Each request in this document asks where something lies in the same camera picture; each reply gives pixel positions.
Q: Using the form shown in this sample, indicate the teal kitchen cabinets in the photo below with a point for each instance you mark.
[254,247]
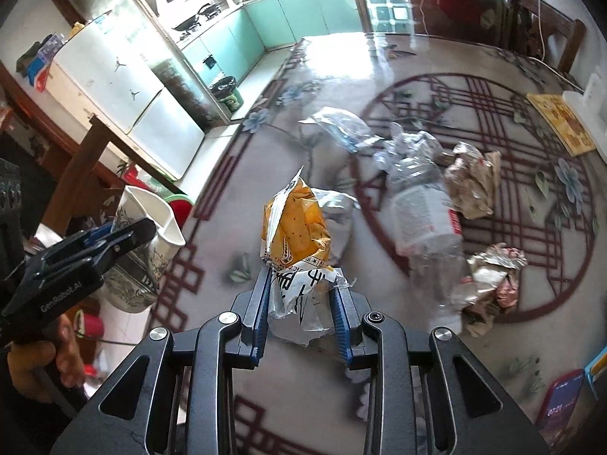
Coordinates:
[303,14]

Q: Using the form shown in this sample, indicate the white wrapper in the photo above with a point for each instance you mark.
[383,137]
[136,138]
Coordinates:
[412,144]

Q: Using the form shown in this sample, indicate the red plastic container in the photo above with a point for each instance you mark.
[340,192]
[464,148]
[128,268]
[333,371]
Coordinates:
[90,329]

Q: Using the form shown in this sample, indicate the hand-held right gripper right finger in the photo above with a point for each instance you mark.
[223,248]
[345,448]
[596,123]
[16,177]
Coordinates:
[339,322]

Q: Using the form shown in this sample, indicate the carved dark wooden chair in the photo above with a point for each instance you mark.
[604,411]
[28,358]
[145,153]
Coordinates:
[71,185]

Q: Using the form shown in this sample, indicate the black wok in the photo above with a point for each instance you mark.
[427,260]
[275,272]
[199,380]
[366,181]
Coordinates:
[186,22]

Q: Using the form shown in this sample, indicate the dark green cloth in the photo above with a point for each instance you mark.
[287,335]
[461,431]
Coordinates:
[28,57]

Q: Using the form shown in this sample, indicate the plain wooden chair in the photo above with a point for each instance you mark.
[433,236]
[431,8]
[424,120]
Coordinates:
[569,38]

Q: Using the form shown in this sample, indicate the blue box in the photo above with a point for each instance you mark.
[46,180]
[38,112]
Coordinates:
[597,374]

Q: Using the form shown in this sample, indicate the blue red packet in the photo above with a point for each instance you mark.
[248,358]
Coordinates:
[38,73]

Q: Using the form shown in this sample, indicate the clear blue striped plastic wrapper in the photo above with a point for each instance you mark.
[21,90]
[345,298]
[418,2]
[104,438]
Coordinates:
[341,125]

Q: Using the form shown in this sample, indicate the white refrigerator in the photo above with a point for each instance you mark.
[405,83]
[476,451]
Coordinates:
[118,85]

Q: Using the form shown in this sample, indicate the crumpled brown paper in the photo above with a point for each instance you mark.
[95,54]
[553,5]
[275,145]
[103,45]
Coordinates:
[474,185]

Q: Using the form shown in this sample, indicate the yellow snack wrapper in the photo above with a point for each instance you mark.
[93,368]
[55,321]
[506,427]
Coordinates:
[294,218]

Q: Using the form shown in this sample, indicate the red bucket green rim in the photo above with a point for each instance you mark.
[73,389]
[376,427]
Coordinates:
[179,208]

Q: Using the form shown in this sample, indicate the crumpled pinkish paper wad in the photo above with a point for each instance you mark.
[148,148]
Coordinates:
[493,284]

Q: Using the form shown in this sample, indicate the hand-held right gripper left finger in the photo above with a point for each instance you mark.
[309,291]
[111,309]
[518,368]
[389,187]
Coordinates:
[261,315]

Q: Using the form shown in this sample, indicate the yellow printed board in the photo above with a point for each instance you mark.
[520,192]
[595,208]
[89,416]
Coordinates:
[559,123]

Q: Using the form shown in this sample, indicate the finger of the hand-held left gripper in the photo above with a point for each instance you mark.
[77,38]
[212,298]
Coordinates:
[97,237]
[130,239]

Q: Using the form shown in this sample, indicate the floral patterned tablecloth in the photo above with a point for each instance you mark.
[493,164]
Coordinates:
[521,227]

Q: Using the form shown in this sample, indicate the clear plastic bottle white label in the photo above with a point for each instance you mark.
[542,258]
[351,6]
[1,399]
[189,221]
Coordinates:
[422,218]

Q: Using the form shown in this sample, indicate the sliding door frame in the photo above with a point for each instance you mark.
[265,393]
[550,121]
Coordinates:
[189,76]

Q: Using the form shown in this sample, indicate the person's left hand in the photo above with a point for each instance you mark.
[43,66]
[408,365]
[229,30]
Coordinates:
[33,369]

